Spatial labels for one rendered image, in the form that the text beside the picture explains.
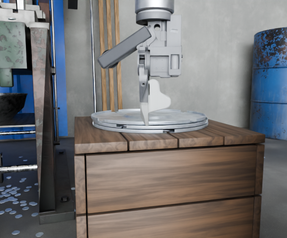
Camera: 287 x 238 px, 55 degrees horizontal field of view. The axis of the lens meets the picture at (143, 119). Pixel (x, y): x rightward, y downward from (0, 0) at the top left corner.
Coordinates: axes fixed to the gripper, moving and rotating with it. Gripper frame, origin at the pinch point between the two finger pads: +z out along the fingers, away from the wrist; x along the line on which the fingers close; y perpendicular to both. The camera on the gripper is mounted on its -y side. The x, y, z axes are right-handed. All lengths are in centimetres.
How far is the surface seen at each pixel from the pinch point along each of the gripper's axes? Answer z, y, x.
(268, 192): 38, 48, 59
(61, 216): 36, -29, 29
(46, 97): -2.8, -32.4, 29.4
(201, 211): 18.1, 11.8, -2.5
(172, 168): 8.7, 5.8, -4.4
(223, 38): -50, 62, 222
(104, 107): 11, -40, 149
